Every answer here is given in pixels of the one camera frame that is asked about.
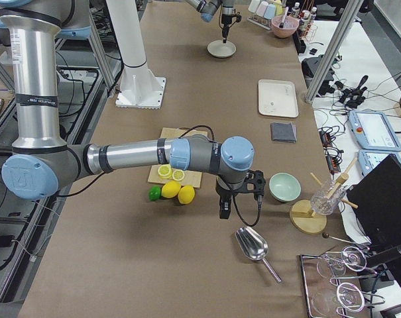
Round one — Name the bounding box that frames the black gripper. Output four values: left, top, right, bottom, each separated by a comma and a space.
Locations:
215, 176, 235, 219
220, 6, 242, 44

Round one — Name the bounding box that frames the beige round plate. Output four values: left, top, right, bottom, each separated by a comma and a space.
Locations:
207, 40, 237, 58

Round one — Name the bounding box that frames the white rabbit tray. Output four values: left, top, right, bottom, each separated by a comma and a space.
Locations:
258, 79, 299, 118

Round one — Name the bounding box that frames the upper whole lemon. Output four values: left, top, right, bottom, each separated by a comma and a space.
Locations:
178, 185, 196, 205

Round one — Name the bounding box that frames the whole lemon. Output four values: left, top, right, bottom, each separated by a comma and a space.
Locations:
178, 185, 196, 205
161, 180, 181, 199

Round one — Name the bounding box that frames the pastel cup rack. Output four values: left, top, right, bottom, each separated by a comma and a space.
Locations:
247, 0, 285, 30

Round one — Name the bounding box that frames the bamboo cutting board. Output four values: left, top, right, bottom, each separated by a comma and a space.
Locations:
147, 127, 207, 189

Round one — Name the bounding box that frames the steel ice scoop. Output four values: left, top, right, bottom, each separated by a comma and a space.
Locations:
235, 226, 282, 284

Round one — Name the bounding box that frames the upper lemon slice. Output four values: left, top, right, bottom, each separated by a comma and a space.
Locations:
172, 169, 185, 182

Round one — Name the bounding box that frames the lemon slice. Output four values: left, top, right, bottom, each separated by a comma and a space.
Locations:
157, 164, 172, 179
172, 169, 185, 182

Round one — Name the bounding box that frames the lower whole lemon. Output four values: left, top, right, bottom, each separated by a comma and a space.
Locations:
161, 180, 181, 199

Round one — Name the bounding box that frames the pink ice bucket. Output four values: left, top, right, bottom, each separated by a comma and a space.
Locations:
271, 15, 300, 38

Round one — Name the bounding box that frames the mint green bowl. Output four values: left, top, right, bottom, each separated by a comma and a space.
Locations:
269, 172, 301, 203

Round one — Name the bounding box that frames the lower lemon slice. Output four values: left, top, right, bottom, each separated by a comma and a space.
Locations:
157, 164, 172, 179

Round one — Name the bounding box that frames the green lime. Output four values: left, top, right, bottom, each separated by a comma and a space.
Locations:
148, 185, 162, 201

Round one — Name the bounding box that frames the wooden cup rack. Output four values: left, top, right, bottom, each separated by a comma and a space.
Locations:
290, 157, 358, 235

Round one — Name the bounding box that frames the grey folded cloth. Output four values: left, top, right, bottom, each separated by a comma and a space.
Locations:
270, 122, 297, 143

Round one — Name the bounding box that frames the clear glass cup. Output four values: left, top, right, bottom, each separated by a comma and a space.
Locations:
310, 180, 346, 215

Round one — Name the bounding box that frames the lower teach pendant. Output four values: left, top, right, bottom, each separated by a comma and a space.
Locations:
357, 149, 401, 176

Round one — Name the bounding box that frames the teach pendant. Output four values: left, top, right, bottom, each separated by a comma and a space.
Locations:
348, 111, 401, 152
357, 149, 401, 176

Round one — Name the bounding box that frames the black laptop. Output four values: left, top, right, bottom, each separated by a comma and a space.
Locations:
348, 155, 401, 247

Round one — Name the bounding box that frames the upper teach pendant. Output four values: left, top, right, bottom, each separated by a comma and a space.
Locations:
348, 111, 401, 152

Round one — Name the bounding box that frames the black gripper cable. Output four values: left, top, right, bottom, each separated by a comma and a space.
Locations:
231, 193, 264, 227

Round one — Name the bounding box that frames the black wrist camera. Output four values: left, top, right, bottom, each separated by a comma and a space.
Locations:
245, 170, 266, 196

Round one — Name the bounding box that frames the black handled steel scoop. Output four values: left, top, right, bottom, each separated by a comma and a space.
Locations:
279, 7, 289, 28

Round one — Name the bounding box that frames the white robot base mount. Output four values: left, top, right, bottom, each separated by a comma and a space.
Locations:
107, 0, 166, 109

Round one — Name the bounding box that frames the aluminium frame post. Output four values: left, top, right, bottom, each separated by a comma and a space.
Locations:
305, 0, 363, 105

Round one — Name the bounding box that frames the wire glass rack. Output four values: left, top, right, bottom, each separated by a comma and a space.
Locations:
299, 245, 401, 317

